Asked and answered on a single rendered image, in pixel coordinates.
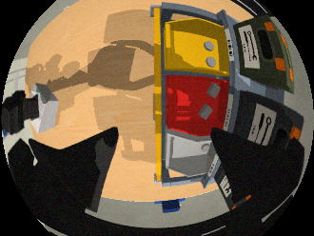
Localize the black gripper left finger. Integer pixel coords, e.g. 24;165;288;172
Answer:
29;127;119;213

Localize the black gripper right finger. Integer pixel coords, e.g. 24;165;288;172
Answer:
210;128;288;204

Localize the yellow long thin bar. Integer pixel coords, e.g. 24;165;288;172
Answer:
154;8;161;181

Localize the red open bin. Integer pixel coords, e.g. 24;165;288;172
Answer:
166;75;229;136

